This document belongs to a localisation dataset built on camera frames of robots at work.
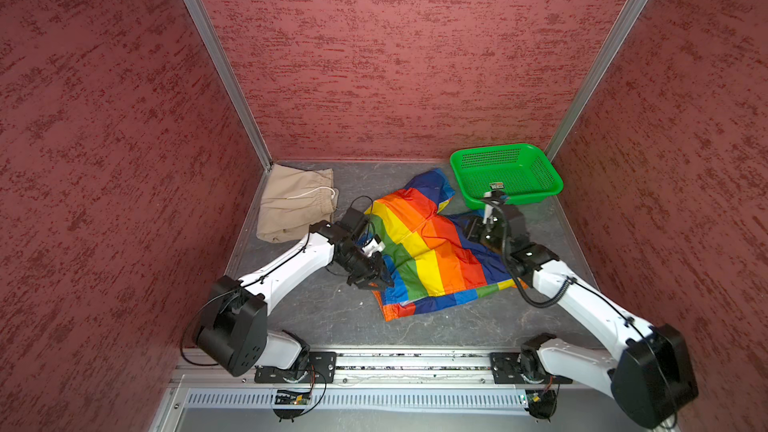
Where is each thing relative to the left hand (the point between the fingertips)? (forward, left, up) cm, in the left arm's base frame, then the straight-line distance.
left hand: (387, 292), depth 75 cm
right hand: (+18, -21, +4) cm, 28 cm away
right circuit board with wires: (-22, -39, -14) cm, 47 cm away
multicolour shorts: (+14, -14, -8) cm, 21 cm away
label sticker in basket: (+47, -42, -12) cm, 64 cm away
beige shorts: (+37, +36, -10) cm, 53 cm away
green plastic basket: (+54, -52, -11) cm, 75 cm away
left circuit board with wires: (-21, +22, -13) cm, 33 cm away
